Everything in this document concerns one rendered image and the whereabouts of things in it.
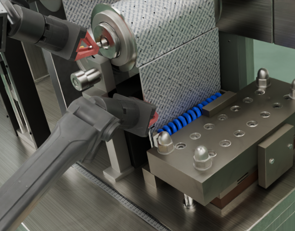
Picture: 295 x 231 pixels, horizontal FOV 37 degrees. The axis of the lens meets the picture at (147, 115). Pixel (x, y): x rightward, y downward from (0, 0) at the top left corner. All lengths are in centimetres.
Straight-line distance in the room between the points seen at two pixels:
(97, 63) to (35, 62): 72
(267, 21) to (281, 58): 251
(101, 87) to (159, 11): 21
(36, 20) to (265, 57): 293
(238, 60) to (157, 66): 31
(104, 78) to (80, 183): 29
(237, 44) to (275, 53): 250
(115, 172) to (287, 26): 52
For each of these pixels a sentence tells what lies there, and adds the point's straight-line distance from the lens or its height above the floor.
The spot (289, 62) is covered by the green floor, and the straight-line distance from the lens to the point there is 352.
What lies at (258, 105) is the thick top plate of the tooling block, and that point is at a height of 103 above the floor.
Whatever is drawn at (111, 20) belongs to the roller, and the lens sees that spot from 89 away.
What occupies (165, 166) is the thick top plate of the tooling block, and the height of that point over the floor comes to 102.
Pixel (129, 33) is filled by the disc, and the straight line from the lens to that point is 87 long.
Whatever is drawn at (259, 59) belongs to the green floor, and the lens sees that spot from 357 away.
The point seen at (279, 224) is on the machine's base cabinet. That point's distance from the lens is 104.
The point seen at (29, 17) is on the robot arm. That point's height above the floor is 136.
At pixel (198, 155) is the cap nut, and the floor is 106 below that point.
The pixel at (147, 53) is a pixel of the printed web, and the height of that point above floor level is 122.
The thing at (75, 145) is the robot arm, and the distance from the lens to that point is 69.
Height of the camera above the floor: 159
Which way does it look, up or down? 32 degrees down
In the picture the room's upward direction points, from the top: 10 degrees counter-clockwise
